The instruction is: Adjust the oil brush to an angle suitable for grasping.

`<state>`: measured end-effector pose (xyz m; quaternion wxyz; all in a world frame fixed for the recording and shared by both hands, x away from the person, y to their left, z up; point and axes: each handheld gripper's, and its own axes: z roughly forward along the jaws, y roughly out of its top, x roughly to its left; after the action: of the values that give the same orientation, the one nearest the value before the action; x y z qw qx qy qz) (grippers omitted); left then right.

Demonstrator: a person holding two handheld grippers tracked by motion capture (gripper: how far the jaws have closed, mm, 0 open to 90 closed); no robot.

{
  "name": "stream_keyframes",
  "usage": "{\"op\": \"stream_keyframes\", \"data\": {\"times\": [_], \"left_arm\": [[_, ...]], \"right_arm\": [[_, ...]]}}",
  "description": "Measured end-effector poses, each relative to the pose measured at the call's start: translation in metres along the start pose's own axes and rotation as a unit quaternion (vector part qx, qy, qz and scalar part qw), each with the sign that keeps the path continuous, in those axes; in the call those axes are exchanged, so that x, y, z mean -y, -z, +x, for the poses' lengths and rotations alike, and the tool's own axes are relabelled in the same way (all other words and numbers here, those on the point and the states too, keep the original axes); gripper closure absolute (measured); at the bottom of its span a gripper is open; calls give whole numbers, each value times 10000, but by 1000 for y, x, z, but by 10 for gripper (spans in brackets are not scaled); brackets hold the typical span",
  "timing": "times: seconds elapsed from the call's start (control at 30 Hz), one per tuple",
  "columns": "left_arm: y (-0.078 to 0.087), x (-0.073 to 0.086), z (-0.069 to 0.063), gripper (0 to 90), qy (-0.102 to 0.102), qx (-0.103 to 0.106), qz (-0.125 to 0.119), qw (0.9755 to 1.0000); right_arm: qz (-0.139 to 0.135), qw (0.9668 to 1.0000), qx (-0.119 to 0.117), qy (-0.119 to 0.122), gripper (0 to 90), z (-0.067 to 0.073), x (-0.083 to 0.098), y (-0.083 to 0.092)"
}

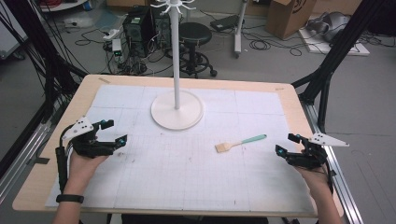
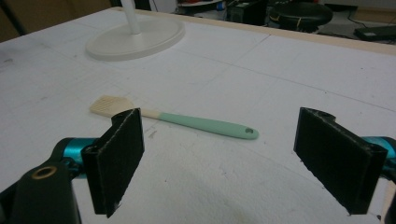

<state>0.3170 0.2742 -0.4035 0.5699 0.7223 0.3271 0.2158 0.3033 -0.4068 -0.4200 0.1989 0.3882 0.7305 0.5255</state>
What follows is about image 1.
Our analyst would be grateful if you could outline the white power strip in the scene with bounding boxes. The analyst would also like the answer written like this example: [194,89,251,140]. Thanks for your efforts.
[102,28,121,41]

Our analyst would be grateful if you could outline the white hook stand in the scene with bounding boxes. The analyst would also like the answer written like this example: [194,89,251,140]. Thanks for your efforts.
[149,0,205,132]

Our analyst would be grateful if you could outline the teal-handled pastry brush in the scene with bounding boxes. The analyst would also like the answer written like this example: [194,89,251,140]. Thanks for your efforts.
[214,133,268,154]

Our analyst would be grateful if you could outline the wooden table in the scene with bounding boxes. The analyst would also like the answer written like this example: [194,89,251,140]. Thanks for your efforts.
[11,74,346,218]

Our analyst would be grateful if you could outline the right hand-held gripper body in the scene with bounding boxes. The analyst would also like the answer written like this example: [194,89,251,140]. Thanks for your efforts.
[285,133,350,171]

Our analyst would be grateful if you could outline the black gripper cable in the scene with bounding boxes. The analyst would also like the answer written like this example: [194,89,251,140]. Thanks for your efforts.
[321,160,336,194]
[54,124,76,194]

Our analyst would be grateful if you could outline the brown cardboard box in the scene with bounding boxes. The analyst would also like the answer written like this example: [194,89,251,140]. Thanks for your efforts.
[265,0,318,41]

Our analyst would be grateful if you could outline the white box with green light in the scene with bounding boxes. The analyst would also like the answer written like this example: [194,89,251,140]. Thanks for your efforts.
[110,38,123,63]

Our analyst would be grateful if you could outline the black computer tower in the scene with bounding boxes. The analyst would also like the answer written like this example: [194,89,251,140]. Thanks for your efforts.
[121,5,173,59]

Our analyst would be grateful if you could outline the person's right hand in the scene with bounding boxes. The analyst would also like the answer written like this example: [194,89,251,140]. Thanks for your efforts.
[293,163,332,200]

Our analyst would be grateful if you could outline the grey helmet-like device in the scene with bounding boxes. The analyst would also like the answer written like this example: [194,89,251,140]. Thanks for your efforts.
[305,11,352,44]

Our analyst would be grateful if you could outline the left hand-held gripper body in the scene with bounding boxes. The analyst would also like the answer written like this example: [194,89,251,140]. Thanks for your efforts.
[61,116,115,159]

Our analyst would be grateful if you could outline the white floor stand pole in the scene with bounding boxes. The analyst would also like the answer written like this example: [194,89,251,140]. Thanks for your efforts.
[233,0,250,59]

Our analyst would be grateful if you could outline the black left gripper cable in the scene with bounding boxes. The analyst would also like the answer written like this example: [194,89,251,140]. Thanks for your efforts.
[54,124,76,194]

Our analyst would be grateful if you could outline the black flat device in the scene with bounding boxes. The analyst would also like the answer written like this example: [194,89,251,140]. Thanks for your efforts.
[209,14,240,33]

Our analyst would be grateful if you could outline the person's left hand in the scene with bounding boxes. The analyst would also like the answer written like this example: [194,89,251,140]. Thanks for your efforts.
[66,148,109,191]

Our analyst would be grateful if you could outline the white grid mat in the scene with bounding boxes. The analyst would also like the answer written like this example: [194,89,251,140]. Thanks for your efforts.
[45,84,316,215]

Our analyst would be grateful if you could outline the black coiled floor cable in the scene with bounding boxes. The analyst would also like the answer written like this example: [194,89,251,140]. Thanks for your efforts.
[248,39,272,51]

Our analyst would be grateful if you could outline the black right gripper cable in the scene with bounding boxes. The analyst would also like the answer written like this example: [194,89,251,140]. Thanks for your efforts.
[321,160,336,194]

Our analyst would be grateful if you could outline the aluminium rail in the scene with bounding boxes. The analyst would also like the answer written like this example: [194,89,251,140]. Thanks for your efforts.
[301,101,365,224]
[0,99,62,204]

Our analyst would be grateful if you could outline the black round stool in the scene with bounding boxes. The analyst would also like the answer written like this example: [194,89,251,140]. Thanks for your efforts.
[177,21,219,79]

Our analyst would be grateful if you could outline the black metal frame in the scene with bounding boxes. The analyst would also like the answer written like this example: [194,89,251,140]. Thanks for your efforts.
[290,0,387,134]
[0,0,89,180]

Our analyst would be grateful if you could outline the white floor board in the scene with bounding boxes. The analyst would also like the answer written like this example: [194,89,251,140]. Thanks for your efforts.
[298,27,371,57]

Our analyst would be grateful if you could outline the black wristband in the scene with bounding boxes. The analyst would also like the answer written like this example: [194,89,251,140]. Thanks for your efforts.
[55,193,85,204]

